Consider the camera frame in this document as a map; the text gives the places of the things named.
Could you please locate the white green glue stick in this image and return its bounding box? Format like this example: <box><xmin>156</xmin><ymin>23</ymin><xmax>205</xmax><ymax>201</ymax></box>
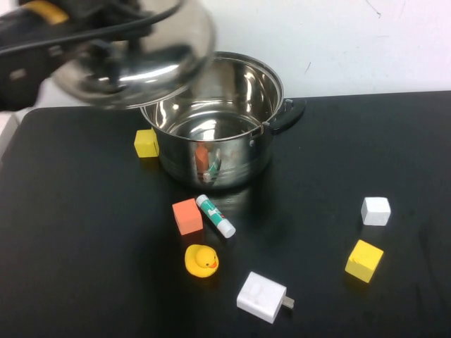
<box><xmin>195</xmin><ymin>194</ymin><xmax>236</xmax><ymax>239</ymax></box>

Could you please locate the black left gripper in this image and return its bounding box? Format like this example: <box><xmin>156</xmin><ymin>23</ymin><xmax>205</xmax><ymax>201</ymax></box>
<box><xmin>66</xmin><ymin>0</ymin><xmax>186</xmax><ymax>45</ymax></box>

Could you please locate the yellow rubber duck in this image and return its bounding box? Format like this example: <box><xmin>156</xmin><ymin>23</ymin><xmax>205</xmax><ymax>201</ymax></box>
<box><xmin>184</xmin><ymin>244</ymin><xmax>220</xmax><ymax>279</ymax></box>

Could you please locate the orange foam cube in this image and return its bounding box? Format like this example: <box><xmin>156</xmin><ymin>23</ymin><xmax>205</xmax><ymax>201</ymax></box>
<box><xmin>171</xmin><ymin>198</ymin><xmax>204</xmax><ymax>236</ymax></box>

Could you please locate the yellow foam cube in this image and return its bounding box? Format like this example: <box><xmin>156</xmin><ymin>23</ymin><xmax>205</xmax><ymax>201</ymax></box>
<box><xmin>344</xmin><ymin>239</ymin><xmax>385</xmax><ymax>284</ymax></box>
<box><xmin>133</xmin><ymin>128</ymin><xmax>160</xmax><ymax>158</ymax></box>

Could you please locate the white plug charger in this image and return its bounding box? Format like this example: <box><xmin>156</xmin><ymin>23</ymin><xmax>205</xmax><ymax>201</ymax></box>
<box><xmin>236</xmin><ymin>270</ymin><xmax>295</xmax><ymax>325</ymax></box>

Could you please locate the black cable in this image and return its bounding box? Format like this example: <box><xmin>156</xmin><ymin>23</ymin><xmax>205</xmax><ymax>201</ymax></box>
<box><xmin>0</xmin><ymin>0</ymin><xmax>187</xmax><ymax>59</ymax></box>

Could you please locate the white foam cube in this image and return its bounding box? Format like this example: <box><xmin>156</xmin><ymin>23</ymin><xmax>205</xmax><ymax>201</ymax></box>
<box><xmin>360</xmin><ymin>196</ymin><xmax>392</xmax><ymax>227</ymax></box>

